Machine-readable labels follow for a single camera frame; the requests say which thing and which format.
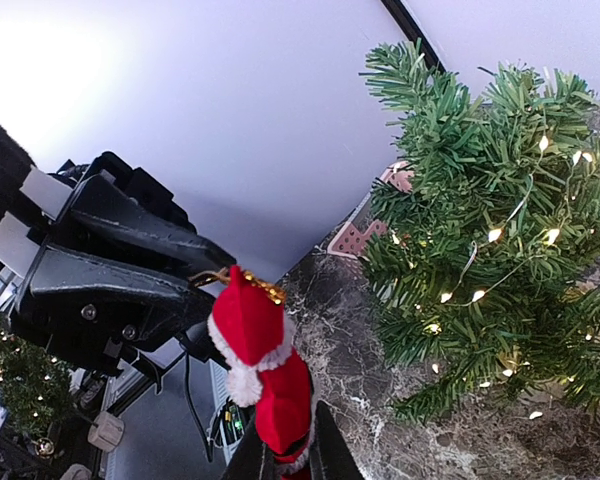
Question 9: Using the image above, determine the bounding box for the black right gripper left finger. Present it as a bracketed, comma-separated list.
[220, 419, 273, 480]

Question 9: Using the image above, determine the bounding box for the red santa ornament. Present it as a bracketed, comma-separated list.
[207, 266, 316, 479]

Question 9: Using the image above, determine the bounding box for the small green christmas tree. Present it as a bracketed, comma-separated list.
[361, 42, 600, 423]

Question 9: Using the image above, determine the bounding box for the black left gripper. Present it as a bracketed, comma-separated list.
[0, 150, 236, 376]

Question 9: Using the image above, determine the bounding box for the pink plastic basket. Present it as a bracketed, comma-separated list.
[327, 160, 412, 261]

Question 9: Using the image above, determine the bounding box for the background decorated christmas tree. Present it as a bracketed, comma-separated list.
[0, 312, 76, 442]

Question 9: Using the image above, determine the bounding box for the fairy light string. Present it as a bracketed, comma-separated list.
[390, 130, 600, 421]

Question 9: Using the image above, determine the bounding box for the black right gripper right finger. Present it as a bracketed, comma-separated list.
[310, 400, 364, 480]

